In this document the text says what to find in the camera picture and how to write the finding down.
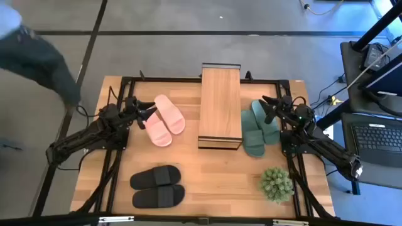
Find black stand pole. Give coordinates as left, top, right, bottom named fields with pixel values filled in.
left=351, top=0, right=402, bottom=53

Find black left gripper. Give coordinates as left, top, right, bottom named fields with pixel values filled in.
left=124, top=96, right=158, bottom=130

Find black slide sandal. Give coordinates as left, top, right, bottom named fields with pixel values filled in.
left=131, top=184, right=187, bottom=210
left=129, top=164, right=182, bottom=191

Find black power adapter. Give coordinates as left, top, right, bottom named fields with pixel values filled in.
left=363, top=43, right=392, bottom=72

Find person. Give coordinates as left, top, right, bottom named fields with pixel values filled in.
left=0, top=3, right=82, bottom=107

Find green potted plant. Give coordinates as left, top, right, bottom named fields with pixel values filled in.
left=259, top=166, right=295, bottom=205

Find green slide sandal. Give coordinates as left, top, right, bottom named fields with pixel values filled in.
left=240, top=109, right=266, bottom=158
left=251, top=99, right=281, bottom=146

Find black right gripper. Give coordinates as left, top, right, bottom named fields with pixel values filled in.
left=258, top=95, right=298, bottom=125

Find pink slide sandal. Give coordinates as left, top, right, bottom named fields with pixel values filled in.
left=143, top=110, right=173, bottom=148
left=153, top=94, right=187, bottom=136

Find black monitor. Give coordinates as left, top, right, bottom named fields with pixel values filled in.
left=357, top=53, right=402, bottom=98

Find wooden shelf with black frame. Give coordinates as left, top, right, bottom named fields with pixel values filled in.
left=197, top=62, right=244, bottom=151

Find silver bracket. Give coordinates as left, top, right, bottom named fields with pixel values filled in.
left=272, top=218, right=310, bottom=226
left=98, top=215, right=135, bottom=224

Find white cord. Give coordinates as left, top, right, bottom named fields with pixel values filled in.
left=345, top=38, right=402, bottom=91

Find black laptop keyboard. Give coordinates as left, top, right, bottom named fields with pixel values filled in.
left=340, top=112, right=402, bottom=169

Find dark grey desk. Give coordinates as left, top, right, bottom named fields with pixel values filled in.
left=340, top=40, right=402, bottom=191

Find yellow floor cable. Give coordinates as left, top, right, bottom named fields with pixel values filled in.
left=299, top=0, right=345, bottom=16

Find black table frame rails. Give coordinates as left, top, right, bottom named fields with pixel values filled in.
left=71, top=70, right=337, bottom=220

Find black rig crossbar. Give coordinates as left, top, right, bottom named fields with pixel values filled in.
left=0, top=212, right=402, bottom=226

